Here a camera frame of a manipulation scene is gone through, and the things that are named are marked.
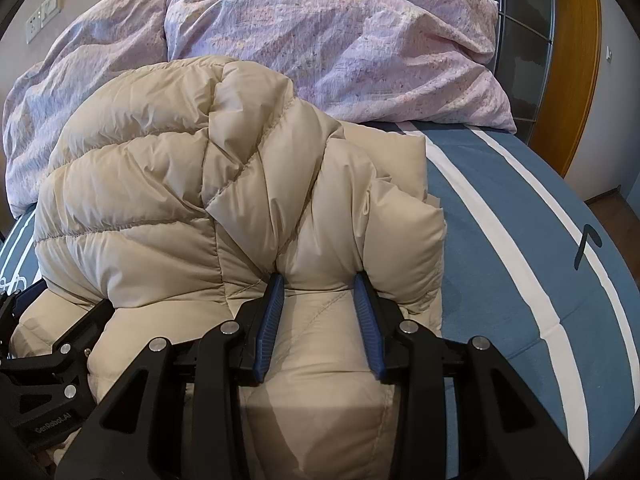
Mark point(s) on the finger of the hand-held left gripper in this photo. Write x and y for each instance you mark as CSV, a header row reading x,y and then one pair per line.
x,y
65,360

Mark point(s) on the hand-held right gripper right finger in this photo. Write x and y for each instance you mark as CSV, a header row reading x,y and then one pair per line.
x,y
367,325

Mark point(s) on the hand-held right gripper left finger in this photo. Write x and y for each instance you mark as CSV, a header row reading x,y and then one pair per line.
x,y
270,325

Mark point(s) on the beige down jacket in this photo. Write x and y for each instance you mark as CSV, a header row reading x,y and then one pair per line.
x,y
165,200

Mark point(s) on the blue white striped bedsheet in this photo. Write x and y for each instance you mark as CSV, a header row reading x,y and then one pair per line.
x,y
500,240

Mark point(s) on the pink floral bedding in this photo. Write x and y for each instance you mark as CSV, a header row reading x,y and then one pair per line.
x,y
350,35
90,60

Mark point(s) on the dark glass door panel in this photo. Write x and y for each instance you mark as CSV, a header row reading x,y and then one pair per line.
x,y
525,60

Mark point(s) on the wooden framed glass door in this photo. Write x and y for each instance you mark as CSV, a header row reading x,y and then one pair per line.
x,y
570,60

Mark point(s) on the white wall socket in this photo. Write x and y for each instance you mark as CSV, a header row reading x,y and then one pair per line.
x,y
44,16

